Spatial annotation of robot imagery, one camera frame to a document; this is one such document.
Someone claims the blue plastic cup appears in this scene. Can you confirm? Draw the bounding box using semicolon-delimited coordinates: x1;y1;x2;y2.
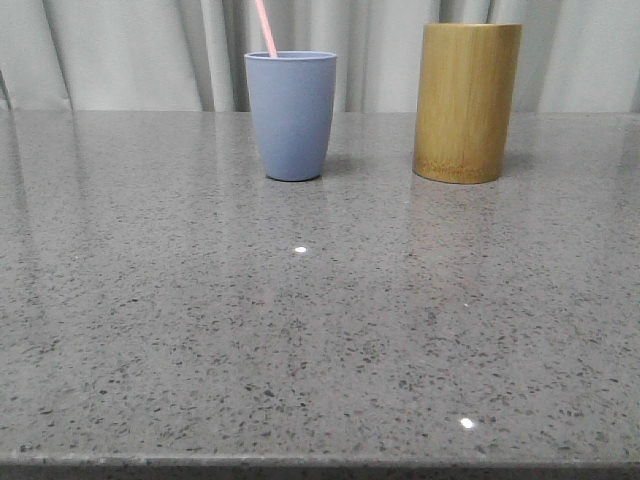
244;51;337;182

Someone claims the bamboo cylindrical holder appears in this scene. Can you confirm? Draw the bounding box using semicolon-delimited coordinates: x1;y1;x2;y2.
413;23;522;184

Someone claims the grey pleated curtain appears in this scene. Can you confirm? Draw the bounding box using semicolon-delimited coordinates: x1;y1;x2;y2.
1;1;639;112

